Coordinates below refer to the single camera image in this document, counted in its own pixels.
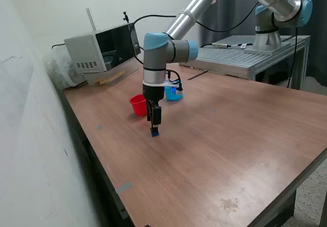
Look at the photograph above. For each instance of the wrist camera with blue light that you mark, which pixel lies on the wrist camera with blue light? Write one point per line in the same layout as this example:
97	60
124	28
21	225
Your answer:
173	87

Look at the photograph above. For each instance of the wooden sticks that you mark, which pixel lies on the wooden sticks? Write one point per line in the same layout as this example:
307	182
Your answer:
110	78

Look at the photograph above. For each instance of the silver connector box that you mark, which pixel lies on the silver connector box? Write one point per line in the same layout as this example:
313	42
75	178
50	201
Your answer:
221	45

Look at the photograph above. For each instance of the long grey tape strip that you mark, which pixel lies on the long grey tape strip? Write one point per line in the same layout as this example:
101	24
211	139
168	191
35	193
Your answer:
124	187

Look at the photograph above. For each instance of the silver microwave oven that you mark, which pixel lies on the silver microwave oven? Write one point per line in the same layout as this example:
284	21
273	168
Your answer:
84	48

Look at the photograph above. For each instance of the clear plastic box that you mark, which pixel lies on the clear plastic box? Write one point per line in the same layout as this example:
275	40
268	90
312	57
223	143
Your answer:
127	71

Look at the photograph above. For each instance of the small blue cube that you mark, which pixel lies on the small blue cube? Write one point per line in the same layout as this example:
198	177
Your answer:
154	134

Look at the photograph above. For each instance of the dark grey curtain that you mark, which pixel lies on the dark grey curtain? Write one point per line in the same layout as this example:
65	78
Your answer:
230	14

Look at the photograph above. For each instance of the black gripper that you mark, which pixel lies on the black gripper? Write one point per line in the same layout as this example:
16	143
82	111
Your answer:
153	92

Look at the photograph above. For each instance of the thin white rod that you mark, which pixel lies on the thin white rod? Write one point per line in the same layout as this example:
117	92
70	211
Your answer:
91	20

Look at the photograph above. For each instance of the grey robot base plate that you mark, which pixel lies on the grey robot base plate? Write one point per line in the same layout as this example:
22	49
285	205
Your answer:
283	46

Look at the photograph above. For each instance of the clear plastic bag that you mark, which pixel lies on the clear plastic bag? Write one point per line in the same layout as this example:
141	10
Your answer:
58	71

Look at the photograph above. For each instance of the blue plastic cup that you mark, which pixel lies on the blue plastic cup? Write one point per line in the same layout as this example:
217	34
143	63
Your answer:
175	98

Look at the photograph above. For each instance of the grey metal robot stand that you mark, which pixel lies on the grey metal robot stand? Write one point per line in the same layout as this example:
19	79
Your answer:
230	58

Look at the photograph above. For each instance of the red plastic cup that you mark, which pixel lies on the red plastic cup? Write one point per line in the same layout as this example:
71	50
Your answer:
138	108

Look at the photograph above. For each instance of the small black camera mount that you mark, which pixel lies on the small black camera mount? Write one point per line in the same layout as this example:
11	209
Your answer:
125	17

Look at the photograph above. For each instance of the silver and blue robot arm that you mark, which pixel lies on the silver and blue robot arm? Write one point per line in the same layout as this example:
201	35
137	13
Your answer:
155	58

